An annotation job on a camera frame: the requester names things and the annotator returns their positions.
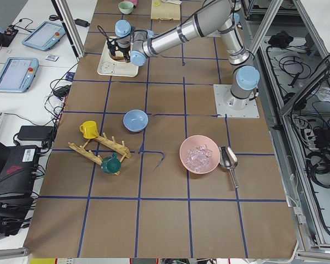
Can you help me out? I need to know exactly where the teach pendant far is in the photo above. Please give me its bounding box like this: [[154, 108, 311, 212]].
[[21, 21, 65, 51]]

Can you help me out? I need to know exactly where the green bowl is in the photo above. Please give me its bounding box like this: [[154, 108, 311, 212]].
[[118, 1, 134, 15]]

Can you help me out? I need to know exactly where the teach pendant near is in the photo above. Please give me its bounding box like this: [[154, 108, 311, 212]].
[[0, 57, 39, 93]]

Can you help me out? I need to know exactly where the cream round plate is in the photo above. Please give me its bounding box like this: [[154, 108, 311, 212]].
[[108, 51, 126, 62]]

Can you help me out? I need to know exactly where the cream bear tray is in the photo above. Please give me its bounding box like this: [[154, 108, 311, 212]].
[[97, 42, 139, 77]]

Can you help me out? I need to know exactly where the teach pendant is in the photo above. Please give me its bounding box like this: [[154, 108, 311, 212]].
[[0, 57, 39, 93], [21, 21, 65, 51]]

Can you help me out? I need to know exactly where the aluminium frame post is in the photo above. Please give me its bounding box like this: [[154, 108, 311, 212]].
[[51, 0, 85, 59]]

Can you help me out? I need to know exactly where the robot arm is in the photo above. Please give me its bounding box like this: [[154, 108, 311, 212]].
[[106, 0, 260, 110]]

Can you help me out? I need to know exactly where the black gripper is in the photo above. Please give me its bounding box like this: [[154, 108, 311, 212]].
[[106, 38, 131, 62]]

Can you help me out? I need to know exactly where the wooden cup rack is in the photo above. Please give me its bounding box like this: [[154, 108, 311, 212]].
[[68, 132, 133, 176]]

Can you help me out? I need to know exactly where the wooden cutting board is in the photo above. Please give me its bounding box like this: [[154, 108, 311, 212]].
[[151, 0, 180, 20]]

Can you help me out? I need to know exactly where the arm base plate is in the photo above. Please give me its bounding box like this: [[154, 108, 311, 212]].
[[213, 84, 260, 118]]

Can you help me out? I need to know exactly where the blue bowl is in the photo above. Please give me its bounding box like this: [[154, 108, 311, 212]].
[[123, 109, 149, 132]]

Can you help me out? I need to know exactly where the black power adapter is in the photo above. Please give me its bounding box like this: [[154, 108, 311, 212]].
[[74, 19, 90, 28]]

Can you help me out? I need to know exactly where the yellow mug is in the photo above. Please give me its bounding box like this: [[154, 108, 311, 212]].
[[79, 120, 99, 139]]

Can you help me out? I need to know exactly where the metal scoop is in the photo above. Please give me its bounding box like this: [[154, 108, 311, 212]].
[[218, 146, 239, 189]]

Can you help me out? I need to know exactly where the pink bowl with ice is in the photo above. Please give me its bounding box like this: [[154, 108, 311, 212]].
[[179, 135, 220, 174]]

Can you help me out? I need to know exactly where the black laptop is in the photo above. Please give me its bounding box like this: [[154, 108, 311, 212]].
[[0, 142, 40, 200]]

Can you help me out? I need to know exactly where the white plastic spoon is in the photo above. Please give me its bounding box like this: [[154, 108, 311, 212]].
[[162, 0, 182, 5]]

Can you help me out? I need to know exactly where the dark green mug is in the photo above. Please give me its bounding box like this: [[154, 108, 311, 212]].
[[101, 152, 121, 174]]

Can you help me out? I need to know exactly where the pink cloth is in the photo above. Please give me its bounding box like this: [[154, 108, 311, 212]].
[[129, 0, 138, 7]]

